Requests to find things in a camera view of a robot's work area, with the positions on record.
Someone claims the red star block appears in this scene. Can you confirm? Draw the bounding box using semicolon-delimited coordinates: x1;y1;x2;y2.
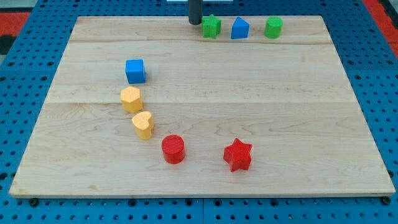
223;138;252;172

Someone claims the green cylinder block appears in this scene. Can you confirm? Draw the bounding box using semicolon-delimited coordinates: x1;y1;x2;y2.
264;16;284;39

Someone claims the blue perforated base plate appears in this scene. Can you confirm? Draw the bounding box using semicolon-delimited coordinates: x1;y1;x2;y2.
1;0;397;223

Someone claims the blue cube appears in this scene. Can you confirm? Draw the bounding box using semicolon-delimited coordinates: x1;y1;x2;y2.
125;59;146;84

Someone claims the red cylinder block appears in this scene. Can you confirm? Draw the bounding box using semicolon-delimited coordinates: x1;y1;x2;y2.
161;134;185;164

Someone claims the green star block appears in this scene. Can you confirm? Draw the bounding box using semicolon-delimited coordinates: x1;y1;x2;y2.
201;14;221;39

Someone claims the yellow hexagon block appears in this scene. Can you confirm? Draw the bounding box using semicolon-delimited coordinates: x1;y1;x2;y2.
120;86;143;113

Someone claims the blue triangle block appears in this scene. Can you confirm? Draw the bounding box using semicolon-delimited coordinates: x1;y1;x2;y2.
231;17;250;39

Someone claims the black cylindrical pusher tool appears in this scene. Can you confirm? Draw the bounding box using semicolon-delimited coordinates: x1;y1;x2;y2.
188;0;203;25

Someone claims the yellow heart block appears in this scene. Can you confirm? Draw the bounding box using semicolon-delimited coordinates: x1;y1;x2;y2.
131;111;154;140

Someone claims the wooden board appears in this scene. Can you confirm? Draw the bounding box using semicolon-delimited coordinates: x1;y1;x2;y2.
9;16;396;198

